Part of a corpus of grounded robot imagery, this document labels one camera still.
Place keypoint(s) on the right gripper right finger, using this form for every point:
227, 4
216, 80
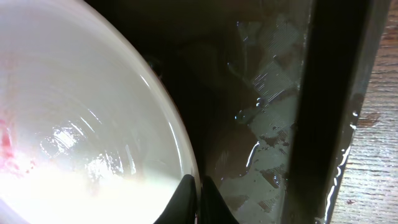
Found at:
213, 209

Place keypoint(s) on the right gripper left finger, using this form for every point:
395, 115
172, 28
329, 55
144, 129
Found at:
182, 206

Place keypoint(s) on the white plate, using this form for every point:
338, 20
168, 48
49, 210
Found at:
88, 132

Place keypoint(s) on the large brown tray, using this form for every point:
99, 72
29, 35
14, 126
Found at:
270, 92

